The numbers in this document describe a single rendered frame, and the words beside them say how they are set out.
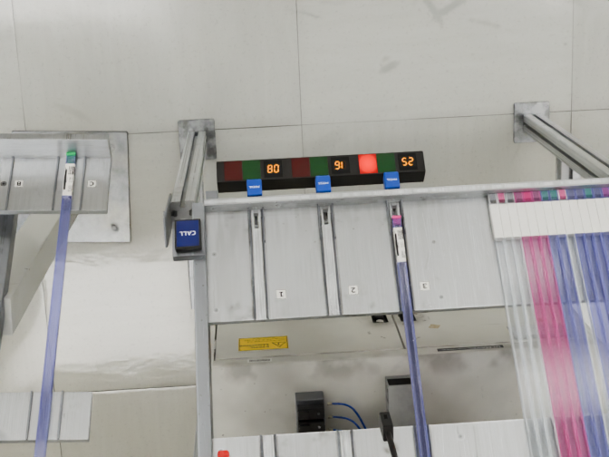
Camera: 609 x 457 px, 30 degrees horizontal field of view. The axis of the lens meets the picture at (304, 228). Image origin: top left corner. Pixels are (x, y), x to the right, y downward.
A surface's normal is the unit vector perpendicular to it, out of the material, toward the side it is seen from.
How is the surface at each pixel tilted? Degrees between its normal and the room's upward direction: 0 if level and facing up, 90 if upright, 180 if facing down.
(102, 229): 0
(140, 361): 0
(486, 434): 44
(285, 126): 0
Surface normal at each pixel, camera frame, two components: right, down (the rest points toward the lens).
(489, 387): 0.05, 0.26
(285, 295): 0.01, -0.47
